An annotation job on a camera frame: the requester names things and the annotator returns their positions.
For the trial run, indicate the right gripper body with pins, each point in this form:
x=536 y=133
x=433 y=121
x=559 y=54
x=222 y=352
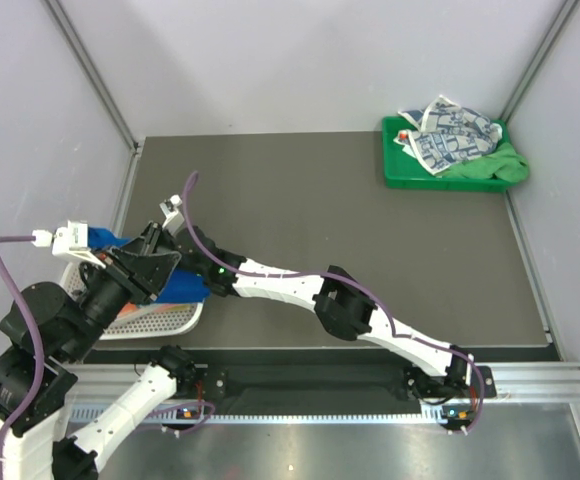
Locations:
x=158 y=240

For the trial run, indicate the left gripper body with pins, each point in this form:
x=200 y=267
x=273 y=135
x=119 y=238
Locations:
x=138 y=283

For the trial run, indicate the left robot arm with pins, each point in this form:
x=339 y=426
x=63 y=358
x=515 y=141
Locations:
x=48 y=329

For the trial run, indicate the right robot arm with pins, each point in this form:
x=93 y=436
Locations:
x=345 y=309

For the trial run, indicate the folded towels in basket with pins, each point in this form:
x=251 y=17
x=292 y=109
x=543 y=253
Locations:
x=131 y=312

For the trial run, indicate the white perforated plastic basket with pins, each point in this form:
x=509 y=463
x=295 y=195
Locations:
x=169 y=323

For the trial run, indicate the green plastic tray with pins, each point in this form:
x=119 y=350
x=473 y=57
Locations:
x=402 y=171

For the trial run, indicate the white blue patterned towel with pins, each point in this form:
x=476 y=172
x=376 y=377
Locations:
x=445 y=134

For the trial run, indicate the green towel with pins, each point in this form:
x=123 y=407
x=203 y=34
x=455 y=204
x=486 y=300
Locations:
x=504 y=164

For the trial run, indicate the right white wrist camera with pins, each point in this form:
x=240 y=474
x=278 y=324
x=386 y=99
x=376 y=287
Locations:
x=173 y=217

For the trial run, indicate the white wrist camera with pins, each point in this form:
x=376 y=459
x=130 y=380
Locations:
x=173 y=217
x=69 y=243

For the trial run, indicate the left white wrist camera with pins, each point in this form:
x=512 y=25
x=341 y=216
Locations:
x=69 y=243

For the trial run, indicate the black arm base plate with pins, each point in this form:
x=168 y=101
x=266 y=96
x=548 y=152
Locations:
x=299 y=385

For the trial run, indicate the grey slotted cable duct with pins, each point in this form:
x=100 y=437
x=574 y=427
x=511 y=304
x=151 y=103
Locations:
x=424 y=414

